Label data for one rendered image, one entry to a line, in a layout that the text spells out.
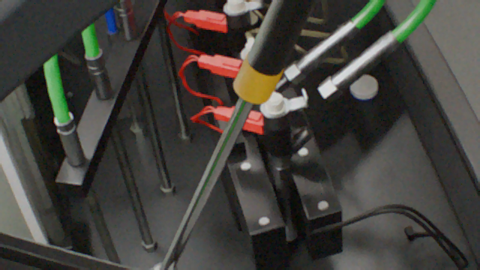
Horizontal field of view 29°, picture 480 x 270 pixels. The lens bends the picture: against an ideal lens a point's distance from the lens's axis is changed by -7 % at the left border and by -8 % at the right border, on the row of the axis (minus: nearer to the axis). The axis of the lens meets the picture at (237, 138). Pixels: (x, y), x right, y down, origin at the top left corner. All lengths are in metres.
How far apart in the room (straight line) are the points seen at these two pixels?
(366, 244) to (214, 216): 0.20
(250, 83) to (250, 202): 0.58
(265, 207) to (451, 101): 0.28
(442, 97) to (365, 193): 0.16
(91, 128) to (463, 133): 0.44
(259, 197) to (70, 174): 0.22
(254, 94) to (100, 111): 0.54
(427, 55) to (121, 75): 0.41
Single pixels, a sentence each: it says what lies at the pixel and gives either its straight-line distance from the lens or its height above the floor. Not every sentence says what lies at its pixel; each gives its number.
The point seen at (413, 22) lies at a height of 1.18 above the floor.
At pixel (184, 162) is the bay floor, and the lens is 1.29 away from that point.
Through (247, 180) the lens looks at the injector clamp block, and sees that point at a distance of 1.06.
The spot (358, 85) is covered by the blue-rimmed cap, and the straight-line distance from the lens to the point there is 1.34.
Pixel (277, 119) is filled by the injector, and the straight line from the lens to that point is 0.95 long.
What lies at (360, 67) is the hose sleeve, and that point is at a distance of 0.94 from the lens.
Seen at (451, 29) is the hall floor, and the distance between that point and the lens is 2.70.
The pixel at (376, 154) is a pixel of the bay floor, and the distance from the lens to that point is 1.27.
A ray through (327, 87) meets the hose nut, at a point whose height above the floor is 1.12.
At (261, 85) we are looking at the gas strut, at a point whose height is 1.46.
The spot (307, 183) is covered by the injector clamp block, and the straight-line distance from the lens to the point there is 1.05.
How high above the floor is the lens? 1.79
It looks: 48 degrees down
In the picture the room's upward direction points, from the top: 9 degrees counter-clockwise
